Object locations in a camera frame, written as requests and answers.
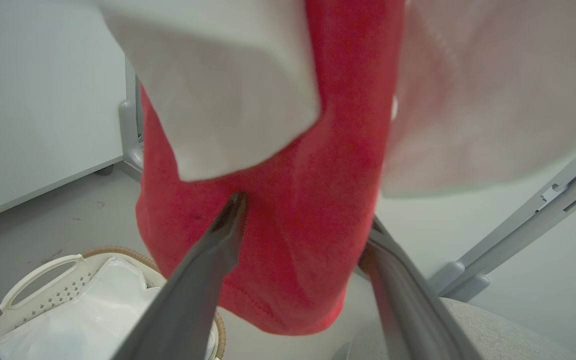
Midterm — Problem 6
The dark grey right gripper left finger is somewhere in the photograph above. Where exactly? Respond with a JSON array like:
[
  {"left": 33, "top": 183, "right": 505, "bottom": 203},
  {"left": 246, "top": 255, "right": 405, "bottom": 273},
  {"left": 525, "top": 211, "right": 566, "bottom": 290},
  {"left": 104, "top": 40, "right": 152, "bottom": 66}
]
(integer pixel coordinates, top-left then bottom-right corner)
[{"left": 112, "top": 192, "right": 249, "bottom": 360}]

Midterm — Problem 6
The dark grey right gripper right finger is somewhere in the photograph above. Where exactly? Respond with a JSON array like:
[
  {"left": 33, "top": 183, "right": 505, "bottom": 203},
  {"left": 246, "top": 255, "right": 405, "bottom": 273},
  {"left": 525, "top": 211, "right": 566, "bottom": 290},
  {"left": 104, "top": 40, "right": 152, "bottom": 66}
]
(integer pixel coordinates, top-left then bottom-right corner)
[{"left": 357, "top": 216, "right": 484, "bottom": 360}]

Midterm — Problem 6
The red and white garment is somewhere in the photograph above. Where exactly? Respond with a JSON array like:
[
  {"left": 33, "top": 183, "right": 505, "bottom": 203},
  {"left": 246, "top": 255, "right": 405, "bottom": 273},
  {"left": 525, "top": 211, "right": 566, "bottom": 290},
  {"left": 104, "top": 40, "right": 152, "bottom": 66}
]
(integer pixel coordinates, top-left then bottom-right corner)
[{"left": 99, "top": 0, "right": 576, "bottom": 336}]

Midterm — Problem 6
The white cloth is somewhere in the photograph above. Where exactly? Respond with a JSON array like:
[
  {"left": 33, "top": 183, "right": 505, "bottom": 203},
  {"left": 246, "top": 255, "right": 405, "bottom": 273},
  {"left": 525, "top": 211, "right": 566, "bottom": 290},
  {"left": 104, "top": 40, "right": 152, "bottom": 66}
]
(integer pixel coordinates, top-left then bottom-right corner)
[{"left": 0, "top": 256, "right": 217, "bottom": 360}]

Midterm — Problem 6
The white laundry basket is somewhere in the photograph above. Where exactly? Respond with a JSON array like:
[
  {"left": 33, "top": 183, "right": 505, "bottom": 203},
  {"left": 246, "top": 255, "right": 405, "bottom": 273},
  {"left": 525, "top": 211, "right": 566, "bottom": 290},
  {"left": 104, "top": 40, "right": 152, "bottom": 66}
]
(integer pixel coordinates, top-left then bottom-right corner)
[{"left": 0, "top": 245, "right": 227, "bottom": 360}]

